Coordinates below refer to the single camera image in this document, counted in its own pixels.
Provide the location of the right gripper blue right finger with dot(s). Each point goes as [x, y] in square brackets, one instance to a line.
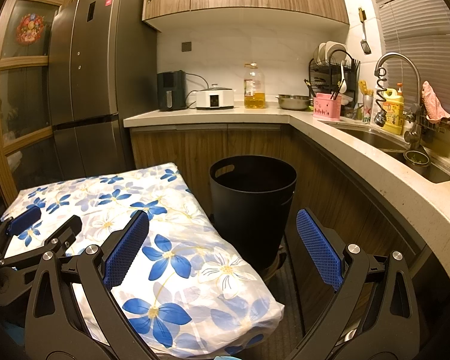
[324, 256]

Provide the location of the wooden lower cabinets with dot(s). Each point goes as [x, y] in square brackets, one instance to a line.
[334, 194]

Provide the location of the black dish rack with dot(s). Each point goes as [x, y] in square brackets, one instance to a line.
[324, 71]

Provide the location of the dark grey refrigerator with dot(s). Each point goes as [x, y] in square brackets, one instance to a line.
[102, 70]

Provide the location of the pink utensil basket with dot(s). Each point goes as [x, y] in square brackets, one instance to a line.
[327, 106]

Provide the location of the stainless steel bowl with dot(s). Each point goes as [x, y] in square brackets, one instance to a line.
[293, 102]

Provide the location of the yellow detergent bottle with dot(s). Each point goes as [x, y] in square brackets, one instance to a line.
[393, 105]

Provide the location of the wooden glass door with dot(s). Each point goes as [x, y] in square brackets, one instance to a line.
[28, 156]

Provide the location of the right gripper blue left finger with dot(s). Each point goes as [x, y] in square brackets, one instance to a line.
[121, 248]

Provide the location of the hanging slotted spatula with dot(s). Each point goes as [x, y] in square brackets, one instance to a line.
[364, 41]

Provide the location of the sink strainer cup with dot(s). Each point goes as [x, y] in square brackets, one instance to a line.
[416, 159]

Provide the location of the stainless steel sink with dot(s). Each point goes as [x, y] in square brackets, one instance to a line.
[394, 147]

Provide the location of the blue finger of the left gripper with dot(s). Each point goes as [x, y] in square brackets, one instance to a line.
[62, 239]
[23, 221]

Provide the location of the white rice cooker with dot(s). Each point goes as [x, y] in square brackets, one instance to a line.
[215, 98]

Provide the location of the beer can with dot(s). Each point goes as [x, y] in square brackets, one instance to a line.
[367, 106]

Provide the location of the white ladle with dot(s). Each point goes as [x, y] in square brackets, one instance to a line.
[342, 85]

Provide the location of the black air fryer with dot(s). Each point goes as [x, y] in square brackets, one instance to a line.
[171, 91]

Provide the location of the wall power socket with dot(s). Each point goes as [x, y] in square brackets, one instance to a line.
[186, 46]

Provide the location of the cooking oil bottle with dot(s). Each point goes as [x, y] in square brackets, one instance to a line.
[254, 87]

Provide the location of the black round trash bin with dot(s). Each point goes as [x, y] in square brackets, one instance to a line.
[251, 200]

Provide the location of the blue floral table cloth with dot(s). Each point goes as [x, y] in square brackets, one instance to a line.
[188, 292]

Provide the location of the pink rubber glove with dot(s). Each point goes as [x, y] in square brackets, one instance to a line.
[435, 112]

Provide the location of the chrome kitchen faucet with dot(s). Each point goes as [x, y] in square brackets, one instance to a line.
[413, 135]

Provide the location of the window blinds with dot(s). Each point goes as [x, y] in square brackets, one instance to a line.
[420, 30]

